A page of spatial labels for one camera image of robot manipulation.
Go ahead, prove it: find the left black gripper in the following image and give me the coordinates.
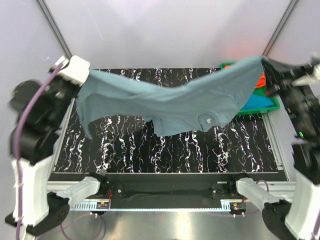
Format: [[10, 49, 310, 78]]
[[46, 64, 82, 127]]

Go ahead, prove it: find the grey-blue t shirt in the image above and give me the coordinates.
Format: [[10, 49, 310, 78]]
[[76, 56, 264, 137]]

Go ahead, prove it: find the aluminium corner post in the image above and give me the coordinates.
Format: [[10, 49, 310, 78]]
[[262, 0, 300, 56], [35, 0, 72, 58]]

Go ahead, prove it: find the right aluminium corner post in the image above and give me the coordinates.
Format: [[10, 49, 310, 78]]
[[262, 0, 300, 56]]

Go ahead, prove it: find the white slotted cable duct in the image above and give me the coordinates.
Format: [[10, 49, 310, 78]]
[[70, 200, 231, 212]]

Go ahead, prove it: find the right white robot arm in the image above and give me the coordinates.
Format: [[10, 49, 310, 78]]
[[227, 55, 320, 240]]

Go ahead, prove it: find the orange t shirt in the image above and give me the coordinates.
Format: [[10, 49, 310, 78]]
[[220, 63, 266, 89]]

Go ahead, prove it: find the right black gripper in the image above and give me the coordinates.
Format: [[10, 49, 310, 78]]
[[261, 55, 319, 136]]

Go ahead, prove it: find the right small connector box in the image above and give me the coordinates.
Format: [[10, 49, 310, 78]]
[[230, 201, 247, 215]]

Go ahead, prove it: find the left small connector box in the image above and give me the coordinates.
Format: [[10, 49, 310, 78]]
[[96, 200, 110, 210]]

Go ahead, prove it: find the small connector box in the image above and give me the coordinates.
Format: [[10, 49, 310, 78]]
[[230, 201, 247, 215], [96, 200, 110, 210]]

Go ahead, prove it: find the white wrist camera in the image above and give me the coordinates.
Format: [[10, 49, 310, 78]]
[[49, 55, 91, 87], [292, 52, 320, 87]]

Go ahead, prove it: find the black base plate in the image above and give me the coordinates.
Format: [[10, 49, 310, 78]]
[[89, 173, 247, 205]]

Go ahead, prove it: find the left aluminium corner post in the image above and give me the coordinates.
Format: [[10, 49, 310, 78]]
[[35, 0, 72, 58]]

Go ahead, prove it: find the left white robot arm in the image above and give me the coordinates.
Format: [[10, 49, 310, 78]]
[[5, 72, 108, 237]]

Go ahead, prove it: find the teal blue t shirt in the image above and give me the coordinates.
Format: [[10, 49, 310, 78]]
[[241, 94, 274, 111]]

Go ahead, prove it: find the aluminium rail frame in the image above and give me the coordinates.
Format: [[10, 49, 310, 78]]
[[47, 104, 294, 196]]

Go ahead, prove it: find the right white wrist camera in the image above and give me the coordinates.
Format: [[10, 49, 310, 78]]
[[292, 52, 320, 87]]

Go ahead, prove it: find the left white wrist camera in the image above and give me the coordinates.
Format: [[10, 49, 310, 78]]
[[49, 55, 91, 87]]

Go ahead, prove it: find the green plastic bin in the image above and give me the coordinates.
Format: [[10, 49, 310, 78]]
[[214, 59, 279, 119]]

